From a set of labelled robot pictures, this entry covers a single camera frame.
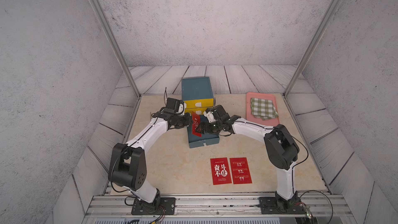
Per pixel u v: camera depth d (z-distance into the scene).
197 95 0.91
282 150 0.51
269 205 0.73
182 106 0.83
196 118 0.93
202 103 0.91
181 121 0.76
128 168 0.45
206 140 0.89
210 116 0.86
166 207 0.73
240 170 0.85
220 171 0.84
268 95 1.22
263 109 1.11
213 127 0.80
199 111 0.94
